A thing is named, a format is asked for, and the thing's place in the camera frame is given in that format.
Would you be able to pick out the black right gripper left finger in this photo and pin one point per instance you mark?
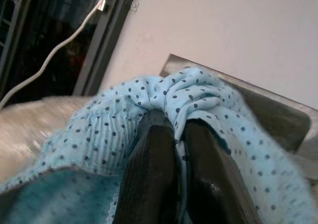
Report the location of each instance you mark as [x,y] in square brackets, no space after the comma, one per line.
[149,174]

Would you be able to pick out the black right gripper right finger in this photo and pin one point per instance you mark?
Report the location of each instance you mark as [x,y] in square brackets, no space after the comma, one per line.
[211,174]

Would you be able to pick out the light blue dotted garment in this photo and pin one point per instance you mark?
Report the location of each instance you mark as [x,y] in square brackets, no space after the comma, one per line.
[104,144]

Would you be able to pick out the beige counter ledge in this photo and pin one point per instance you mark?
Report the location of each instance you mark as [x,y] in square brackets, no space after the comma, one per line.
[27,132]

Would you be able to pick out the dark framed window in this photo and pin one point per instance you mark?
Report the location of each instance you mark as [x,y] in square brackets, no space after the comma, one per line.
[57,35]

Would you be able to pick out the silver window latch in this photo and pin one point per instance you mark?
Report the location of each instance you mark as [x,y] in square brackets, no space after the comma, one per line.
[102,2]

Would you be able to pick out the small clear wall hook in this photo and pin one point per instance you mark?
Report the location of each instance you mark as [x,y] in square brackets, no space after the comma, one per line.
[134,6]

